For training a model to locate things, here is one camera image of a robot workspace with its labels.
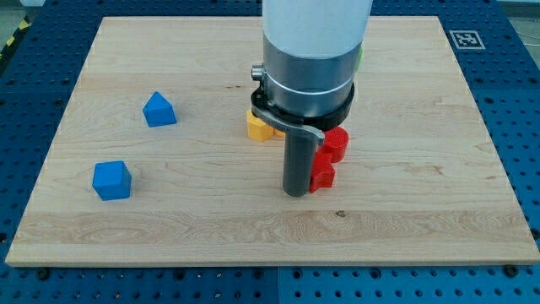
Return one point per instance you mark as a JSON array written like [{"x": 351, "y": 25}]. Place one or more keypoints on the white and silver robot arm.
[{"x": 311, "y": 51}]

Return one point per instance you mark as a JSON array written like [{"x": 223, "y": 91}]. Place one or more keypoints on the blue cube block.
[{"x": 112, "y": 180}]

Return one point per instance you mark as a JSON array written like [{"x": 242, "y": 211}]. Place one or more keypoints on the yellow block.
[{"x": 258, "y": 130}]

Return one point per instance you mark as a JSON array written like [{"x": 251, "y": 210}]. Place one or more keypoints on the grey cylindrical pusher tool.
[{"x": 301, "y": 143}]

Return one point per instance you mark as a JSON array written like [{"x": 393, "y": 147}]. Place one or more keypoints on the red cylinder block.
[{"x": 335, "y": 144}]

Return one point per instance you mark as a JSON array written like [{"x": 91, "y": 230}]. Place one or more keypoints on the blue pentagon block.
[{"x": 158, "y": 111}]

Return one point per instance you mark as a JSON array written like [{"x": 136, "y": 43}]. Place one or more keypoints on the wooden board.
[{"x": 420, "y": 184}]

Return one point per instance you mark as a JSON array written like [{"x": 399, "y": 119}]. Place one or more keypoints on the black and white fiducial tag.
[{"x": 466, "y": 40}]

